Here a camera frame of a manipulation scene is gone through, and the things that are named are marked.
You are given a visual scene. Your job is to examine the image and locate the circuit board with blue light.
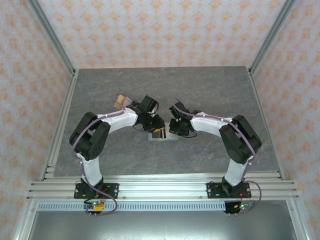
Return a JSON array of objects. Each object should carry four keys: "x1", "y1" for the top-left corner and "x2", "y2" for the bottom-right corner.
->
[{"x1": 224, "y1": 201, "x2": 255, "y2": 215}]

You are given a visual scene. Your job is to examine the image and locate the slotted grey cable duct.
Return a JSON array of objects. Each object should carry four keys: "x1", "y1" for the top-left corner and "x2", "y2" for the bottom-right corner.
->
[{"x1": 36, "y1": 201, "x2": 227, "y2": 212}]

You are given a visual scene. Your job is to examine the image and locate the aluminium corner post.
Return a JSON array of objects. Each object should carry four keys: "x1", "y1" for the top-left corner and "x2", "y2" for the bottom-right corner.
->
[
  {"x1": 26, "y1": 0, "x2": 77, "y2": 76},
  {"x1": 248, "y1": 0, "x2": 298, "y2": 76}
]

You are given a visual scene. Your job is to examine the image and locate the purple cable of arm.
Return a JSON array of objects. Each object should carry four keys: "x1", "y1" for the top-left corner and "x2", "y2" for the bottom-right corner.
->
[
  {"x1": 173, "y1": 97, "x2": 263, "y2": 216},
  {"x1": 71, "y1": 93, "x2": 120, "y2": 217}
]

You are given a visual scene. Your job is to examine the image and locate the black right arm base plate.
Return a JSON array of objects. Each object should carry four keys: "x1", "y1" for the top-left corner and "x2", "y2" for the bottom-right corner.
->
[{"x1": 206, "y1": 182, "x2": 251, "y2": 200}]

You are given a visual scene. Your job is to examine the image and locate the circuit board with yellow connector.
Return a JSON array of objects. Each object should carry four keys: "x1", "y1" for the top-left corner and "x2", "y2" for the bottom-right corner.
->
[{"x1": 83, "y1": 199, "x2": 106, "y2": 216}]

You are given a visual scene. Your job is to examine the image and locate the grey metal shelf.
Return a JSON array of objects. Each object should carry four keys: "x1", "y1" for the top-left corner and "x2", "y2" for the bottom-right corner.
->
[{"x1": 27, "y1": 210, "x2": 298, "y2": 240}]

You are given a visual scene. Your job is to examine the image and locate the aluminium cross rail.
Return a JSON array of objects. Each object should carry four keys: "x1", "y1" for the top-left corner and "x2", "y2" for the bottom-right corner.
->
[{"x1": 26, "y1": 174, "x2": 300, "y2": 201}]

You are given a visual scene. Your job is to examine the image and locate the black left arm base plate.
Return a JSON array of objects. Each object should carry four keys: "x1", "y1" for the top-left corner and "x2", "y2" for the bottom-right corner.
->
[{"x1": 73, "y1": 182, "x2": 120, "y2": 200}]

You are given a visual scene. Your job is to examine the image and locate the aluminium lower frame post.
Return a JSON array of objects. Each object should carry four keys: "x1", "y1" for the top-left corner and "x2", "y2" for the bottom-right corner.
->
[
  {"x1": 286, "y1": 199, "x2": 307, "y2": 240},
  {"x1": 13, "y1": 199, "x2": 38, "y2": 240}
]

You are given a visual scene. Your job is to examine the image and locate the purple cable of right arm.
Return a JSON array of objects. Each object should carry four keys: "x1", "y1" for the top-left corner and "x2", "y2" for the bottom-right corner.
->
[{"x1": 173, "y1": 97, "x2": 263, "y2": 216}]

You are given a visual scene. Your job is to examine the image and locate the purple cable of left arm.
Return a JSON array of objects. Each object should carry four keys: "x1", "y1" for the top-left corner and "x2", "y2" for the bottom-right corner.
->
[{"x1": 71, "y1": 93, "x2": 120, "y2": 217}]

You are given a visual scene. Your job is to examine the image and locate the green card holder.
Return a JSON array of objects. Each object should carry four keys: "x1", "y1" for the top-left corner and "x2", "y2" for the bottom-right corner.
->
[{"x1": 147, "y1": 121, "x2": 180, "y2": 142}]

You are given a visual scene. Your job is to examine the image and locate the aluminium side rail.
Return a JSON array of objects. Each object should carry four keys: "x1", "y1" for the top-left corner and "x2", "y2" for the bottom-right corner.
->
[
  {"x1": 247, "y1": 68, "x2": 286, "y2": 181},
  {"x1": 41, "y1": 69, "x2": 80, "y2": 181}
]

